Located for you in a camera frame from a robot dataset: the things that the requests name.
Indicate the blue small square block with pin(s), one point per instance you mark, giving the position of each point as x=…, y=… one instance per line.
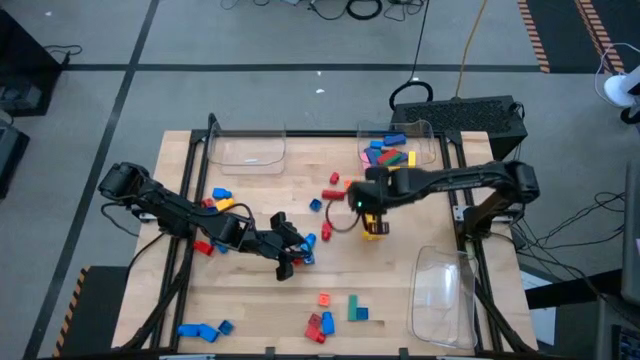
x=315, y=205
x=362, y=314
x=226, y=327
x=309, y=259

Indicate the orange small square block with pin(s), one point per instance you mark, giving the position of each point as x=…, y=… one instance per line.
x=324, y=299
x=347, y=184

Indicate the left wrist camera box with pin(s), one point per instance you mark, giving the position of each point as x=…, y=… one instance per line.
x=284, y=271

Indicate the teal green long block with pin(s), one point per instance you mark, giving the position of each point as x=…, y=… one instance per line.
x=353, y=306

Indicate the yellow long block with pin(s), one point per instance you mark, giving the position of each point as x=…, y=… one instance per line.
x=411, y=159

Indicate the black equipment case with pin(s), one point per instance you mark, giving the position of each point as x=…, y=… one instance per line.
x=10, y=160

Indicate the pink long block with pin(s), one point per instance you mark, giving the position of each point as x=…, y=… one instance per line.
x=364, y=158

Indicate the black table frame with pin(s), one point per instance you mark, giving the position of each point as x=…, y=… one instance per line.
x=320, y=134

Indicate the red long block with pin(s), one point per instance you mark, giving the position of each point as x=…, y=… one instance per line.
x=387, y=156

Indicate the black computer case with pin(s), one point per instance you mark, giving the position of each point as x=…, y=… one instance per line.
x=465, y=115

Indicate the white round device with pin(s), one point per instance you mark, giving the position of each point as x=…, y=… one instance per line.
x=617, y=90

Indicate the dark red small square block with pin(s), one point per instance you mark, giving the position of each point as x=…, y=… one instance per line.
x=315, y=320

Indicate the black striped floor mat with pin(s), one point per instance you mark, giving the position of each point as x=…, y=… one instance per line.
x=95, y=315

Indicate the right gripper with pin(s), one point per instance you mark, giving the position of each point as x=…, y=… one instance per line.
x=375, y=192

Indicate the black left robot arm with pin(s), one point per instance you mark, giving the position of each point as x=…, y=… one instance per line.
x=170, y=212

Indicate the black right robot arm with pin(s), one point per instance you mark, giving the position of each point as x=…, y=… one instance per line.
x=450, y=180

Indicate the clear plastic bin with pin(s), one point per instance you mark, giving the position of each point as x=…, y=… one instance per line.
x=440, y=300
x=250, y=150
x=425, y=145

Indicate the large blue block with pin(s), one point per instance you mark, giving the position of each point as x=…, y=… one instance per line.
x=199, y=332

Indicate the black equipment cart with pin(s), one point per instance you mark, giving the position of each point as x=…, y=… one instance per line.
x=20, y=60

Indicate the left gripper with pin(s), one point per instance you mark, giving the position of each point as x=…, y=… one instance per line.
x=275, y=242

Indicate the gray monitor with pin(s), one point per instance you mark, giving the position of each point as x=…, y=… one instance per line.
x=632, y=230

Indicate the dark workstation desk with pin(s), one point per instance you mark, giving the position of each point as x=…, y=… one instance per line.
x=615, y=310

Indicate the indigo long block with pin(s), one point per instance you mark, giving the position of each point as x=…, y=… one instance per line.
x=395, y=140
x=371, y=156

